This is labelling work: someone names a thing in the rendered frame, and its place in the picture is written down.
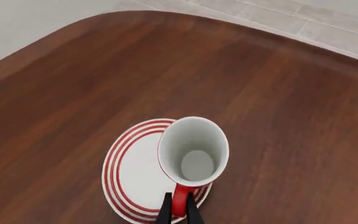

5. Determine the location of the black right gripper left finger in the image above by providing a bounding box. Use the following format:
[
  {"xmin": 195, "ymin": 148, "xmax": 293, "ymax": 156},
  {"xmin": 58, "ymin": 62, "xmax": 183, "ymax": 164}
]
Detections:
[{"xmin": 155, "ymin": 192, "xmax": 174, "ymax": 224}]

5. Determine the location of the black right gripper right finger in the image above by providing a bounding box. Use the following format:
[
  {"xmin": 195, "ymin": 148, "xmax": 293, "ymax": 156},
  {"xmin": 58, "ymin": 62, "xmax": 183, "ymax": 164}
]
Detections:
[{"xmin": 185, "ymin": 192, "xmax": 206, "ymax": 224}]

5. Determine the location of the red mug white inside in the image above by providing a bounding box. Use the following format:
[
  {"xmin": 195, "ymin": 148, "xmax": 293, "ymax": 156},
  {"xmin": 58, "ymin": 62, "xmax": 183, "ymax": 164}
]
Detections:
[{"xmin": 157, "ymin": 116, "xmax": 230, "ymax": 218}]

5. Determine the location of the white plate with red rings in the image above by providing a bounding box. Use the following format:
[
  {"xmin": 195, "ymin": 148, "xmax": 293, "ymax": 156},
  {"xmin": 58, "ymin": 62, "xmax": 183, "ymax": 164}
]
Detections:
[{"xmin": 101, "ymin": 118, "xmax": 213, "ymax": 223}]

